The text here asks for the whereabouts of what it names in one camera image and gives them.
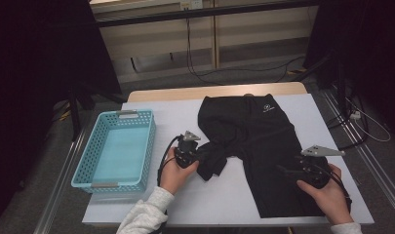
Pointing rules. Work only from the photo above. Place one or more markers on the black curtain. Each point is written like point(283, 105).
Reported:
point(374, 48)
point(39, 65)

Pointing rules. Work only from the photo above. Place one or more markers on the black pants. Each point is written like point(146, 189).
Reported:
point(256, 136)

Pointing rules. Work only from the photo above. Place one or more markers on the person's left hand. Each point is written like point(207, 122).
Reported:
point(174, 177)

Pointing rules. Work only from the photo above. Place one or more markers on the light blue plastic basket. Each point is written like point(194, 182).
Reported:
point(120, 152)

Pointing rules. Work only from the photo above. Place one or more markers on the metal floor rail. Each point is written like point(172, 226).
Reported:
point(57, 188)
point(374, 165)

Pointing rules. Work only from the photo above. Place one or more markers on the black stand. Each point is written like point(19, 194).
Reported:
point(340, 91)
point(75, 120)

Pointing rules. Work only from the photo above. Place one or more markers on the black metal bar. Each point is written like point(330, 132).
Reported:
point(201, 13)

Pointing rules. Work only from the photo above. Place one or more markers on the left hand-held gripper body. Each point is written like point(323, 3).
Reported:
point(187, 154)

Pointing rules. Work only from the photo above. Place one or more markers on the person's right hand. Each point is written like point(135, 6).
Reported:
point(331, 201)

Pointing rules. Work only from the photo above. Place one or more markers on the white power strip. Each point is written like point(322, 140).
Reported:
point(355, 115)

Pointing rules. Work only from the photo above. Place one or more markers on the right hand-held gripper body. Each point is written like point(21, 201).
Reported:
point(315, 170)

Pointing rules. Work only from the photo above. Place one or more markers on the white wall socket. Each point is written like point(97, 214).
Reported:
point(191, 4)

